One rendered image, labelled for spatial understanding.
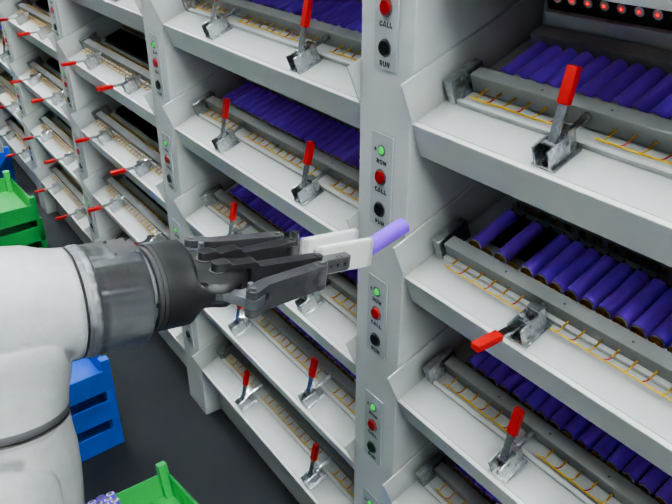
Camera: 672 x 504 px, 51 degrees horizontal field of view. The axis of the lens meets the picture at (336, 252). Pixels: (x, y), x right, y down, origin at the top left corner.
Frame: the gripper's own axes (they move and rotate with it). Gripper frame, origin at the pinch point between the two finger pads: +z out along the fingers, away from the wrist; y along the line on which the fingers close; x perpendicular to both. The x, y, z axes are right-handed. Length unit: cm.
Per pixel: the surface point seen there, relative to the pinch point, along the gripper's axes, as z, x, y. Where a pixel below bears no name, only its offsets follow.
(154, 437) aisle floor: 15, 83, 77
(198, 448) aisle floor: 21, 82, 67
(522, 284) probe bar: 19.9, 3.8, -8.4
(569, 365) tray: 17.3, 8.0, -17.9
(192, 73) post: 21, -2, 76
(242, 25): 19, -14, 54
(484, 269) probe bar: 20.0, 4.4, -2.9
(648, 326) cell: 22.8, 2.8, -21.7
